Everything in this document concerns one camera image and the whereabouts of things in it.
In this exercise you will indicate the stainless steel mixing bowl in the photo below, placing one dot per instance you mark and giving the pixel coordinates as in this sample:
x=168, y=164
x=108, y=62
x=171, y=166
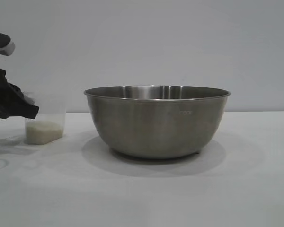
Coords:
x=156, y=125

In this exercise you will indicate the white uncooked rice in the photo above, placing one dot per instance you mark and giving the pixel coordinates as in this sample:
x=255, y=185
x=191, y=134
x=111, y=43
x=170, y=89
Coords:
x=43, y=132

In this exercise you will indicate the translucent plastic measuring cup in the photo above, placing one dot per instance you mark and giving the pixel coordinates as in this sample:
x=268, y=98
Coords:
x=50, y=108

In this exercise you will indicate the left wrist camera housing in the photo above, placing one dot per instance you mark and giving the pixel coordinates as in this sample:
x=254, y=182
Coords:
x=1, y=43

